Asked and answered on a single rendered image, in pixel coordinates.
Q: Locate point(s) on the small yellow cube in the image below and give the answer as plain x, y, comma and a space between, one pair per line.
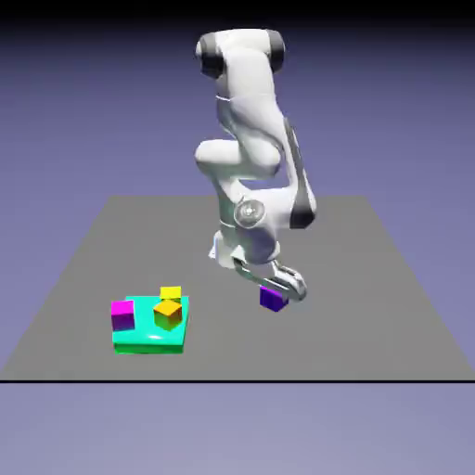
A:
170, 292

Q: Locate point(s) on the small magenta cube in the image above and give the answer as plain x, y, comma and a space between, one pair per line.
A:
122, 314

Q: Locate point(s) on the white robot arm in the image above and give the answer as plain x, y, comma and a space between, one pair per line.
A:
252, 111

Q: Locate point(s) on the large cyan box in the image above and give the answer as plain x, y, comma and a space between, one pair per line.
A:
148, 339

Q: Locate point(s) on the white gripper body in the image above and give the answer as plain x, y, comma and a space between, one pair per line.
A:
293, 284

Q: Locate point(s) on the small purple cube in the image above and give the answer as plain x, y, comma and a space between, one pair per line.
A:
272, 300

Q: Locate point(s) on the small orange cube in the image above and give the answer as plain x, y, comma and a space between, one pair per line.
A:
167, 314

